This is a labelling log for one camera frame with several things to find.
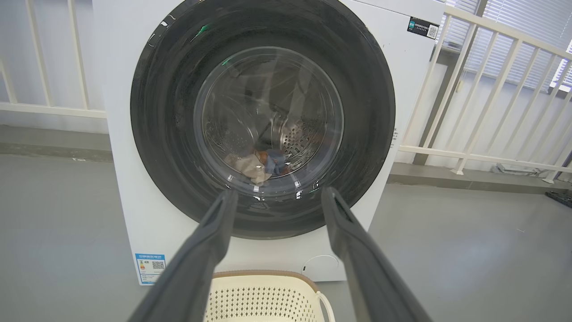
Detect white window blinds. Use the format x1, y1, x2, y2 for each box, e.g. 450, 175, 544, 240
440, 0, 572, 90

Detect black round glass door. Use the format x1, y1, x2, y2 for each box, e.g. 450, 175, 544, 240
130, 0, 396, 240

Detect round drain filter cover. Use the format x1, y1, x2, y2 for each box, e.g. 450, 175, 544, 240
302, 254, 340, 281

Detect white basket brown rim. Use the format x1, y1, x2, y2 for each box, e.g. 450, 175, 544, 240
203, 270, 336, 322

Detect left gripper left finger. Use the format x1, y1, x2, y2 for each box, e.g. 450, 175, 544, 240
127, 188, 239, 322

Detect perforated steel drum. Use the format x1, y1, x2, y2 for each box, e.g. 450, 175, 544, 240
201, 54, 333, 184

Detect black QR code sticker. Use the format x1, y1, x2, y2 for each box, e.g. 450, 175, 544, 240
407, 17, 440, 40

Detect blue orange patterned garment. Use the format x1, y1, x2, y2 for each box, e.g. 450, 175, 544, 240
264, 150, 291, 176

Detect black floor mat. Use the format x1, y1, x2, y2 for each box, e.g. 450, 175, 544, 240
545, 191, 572, 208

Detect white slatted railing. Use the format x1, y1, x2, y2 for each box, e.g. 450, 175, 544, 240
0, 0, 108, 119
398, 4, 572, 184

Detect blue energy label sticker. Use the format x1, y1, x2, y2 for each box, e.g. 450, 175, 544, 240
135, 253, 167, 285

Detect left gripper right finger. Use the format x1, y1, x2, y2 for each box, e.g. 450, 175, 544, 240
321, 186, 433, 322

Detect white front-load washing machine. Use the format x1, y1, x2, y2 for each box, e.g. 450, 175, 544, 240
92, 0, 447, 287

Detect cream beige cloth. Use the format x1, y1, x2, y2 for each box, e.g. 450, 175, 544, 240
223, 152, 272, 185

